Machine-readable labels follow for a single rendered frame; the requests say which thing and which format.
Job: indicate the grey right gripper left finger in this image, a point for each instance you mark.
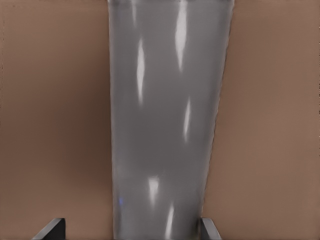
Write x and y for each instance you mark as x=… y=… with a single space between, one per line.
x=54 y=230

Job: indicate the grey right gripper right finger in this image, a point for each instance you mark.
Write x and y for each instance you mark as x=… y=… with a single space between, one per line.
x=209 y=229

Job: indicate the grey tennis ball tube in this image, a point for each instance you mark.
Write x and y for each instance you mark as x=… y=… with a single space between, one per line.
x=162 y=120

